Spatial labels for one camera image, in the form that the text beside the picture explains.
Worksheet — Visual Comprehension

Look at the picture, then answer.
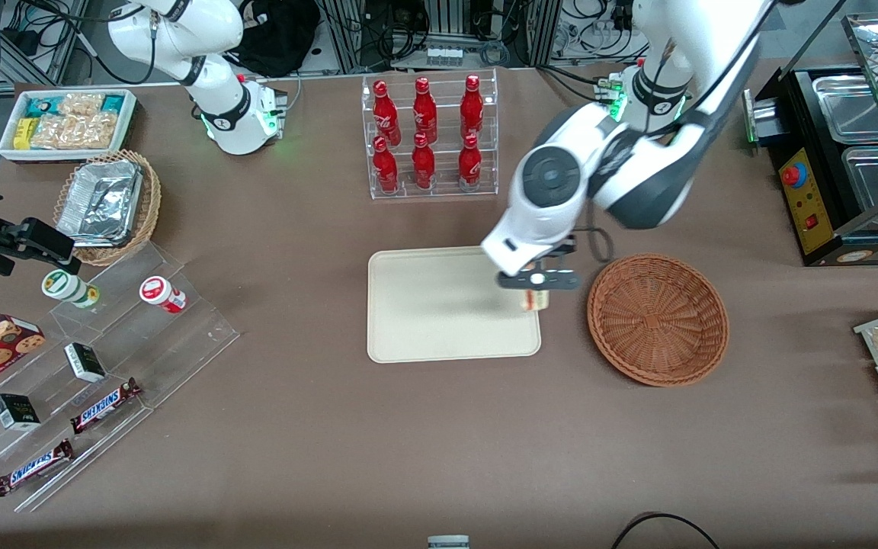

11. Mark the small black box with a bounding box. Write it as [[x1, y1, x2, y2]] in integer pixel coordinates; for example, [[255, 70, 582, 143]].
[[64, 342, 107, 384], [0, 393, 41, 432]]

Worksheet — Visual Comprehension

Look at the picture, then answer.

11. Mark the green lid white cup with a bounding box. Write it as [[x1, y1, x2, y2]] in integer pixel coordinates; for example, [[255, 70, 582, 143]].
[[41, 269, 101, 310]]

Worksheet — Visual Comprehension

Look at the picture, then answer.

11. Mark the red lid white cup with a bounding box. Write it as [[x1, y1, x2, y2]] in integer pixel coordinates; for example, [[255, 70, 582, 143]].
[[139, 276, 187, 315]]

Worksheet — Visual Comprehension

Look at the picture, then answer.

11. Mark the cream rectangular tray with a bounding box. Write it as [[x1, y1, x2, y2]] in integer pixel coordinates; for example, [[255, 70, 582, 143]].
[[367, 246, 542, 364]]

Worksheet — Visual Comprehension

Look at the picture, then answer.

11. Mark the black floor cable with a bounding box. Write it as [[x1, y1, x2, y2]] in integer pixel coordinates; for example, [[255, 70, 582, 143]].
[[610, 512, 722, 549]]

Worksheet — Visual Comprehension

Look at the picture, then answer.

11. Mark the brown round wicker basket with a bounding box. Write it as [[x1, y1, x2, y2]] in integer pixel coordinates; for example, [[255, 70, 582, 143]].
[[587, 253, 729, 387]]

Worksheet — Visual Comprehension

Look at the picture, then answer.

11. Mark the aluminium foil tray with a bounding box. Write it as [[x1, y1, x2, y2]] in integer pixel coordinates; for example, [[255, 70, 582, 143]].
[[56, 159, 144, 249]]

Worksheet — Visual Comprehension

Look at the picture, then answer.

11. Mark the white rectangular snack bin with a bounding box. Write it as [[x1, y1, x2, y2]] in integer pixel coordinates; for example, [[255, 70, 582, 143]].
[[0, 88, 139, 162]]

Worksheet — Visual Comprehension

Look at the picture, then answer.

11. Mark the black bag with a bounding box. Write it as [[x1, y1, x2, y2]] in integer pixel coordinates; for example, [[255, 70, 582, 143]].
[[227, 0, 322, 78]]

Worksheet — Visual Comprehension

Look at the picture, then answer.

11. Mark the light oval wicker basket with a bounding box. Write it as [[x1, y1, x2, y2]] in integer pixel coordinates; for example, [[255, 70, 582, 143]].
[[53, 149, 162, 267]]

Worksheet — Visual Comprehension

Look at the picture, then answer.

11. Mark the clear bag of crackers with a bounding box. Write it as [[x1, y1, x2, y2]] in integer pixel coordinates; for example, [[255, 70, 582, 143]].
[[30, 111, 118, 150]]

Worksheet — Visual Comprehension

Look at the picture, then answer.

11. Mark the brown Snickers bar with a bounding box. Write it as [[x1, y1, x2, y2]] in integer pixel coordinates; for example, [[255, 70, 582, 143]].
[[0, 439, 75, 498], [69, 377, 143, 435]]

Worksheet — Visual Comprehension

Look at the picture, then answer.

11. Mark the clear acrylic stepped display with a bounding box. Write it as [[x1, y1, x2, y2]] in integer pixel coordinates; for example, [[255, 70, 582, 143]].
[[0, 242, 240, 513]]

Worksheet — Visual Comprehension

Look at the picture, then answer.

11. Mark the black food warmer appliance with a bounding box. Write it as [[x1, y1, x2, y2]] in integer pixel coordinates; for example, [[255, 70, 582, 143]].
[[744, 11, 878, 268]]

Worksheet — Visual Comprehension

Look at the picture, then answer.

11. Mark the clear acrylic bottle rack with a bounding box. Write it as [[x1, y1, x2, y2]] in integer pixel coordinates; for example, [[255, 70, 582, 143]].
[[361, 69, 499, 201]]

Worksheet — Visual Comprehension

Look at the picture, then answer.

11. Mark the red cola bottle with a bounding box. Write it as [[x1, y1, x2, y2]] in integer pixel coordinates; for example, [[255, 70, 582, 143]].
[[412, 133, 436, 190], [460, 75, 484, 140], [458, 133, 482, 191], [373, 136, 399, 193], [373, 80, 402, 146], [412, 77, 438, 144]]

